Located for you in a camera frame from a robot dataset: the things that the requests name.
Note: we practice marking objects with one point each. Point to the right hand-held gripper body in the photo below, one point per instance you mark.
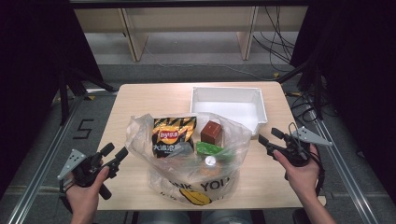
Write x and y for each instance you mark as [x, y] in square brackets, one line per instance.
[297, 152]

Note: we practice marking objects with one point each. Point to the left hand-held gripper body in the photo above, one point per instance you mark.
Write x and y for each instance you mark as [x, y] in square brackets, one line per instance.
[84, 169]

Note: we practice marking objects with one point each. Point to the white plastic bin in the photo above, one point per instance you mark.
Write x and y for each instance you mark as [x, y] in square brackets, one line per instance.
[230, 104]

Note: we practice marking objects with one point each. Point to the clear plastic shopping bag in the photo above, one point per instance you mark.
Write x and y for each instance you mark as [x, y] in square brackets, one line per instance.
[174, 174]

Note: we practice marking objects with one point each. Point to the black yellow chips bag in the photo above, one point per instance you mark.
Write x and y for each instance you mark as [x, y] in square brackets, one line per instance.
[172, 135]

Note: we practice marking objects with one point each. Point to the brown carton box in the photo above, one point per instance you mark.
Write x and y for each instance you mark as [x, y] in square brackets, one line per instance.
[211, 133]

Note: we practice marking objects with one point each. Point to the orange drink bottle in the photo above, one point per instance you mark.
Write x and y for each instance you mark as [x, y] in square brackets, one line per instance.
[210, 161]

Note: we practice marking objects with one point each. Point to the green snack packet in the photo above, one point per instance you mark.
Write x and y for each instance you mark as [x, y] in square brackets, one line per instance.
[208, 148]

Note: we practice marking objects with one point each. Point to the person's right hand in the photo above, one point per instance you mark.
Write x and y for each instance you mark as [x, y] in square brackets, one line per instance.
[302, 180]

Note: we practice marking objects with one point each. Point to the person's left hand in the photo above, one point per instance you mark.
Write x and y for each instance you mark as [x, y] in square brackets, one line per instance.
[84, 199]

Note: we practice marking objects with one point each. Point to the black metal stand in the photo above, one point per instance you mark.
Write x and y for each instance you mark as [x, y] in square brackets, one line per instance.
[317, 93]
[63, 99]

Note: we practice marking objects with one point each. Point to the black curtain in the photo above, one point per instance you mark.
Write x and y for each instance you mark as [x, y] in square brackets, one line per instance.
[358, 77]
[31, 77]

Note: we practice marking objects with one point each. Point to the beige wooden desk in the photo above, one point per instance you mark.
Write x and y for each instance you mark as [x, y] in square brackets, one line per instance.
[186, 18]

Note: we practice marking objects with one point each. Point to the aluminium floor rail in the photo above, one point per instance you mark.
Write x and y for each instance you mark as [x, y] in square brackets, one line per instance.
[46, 161]
[345, 174]

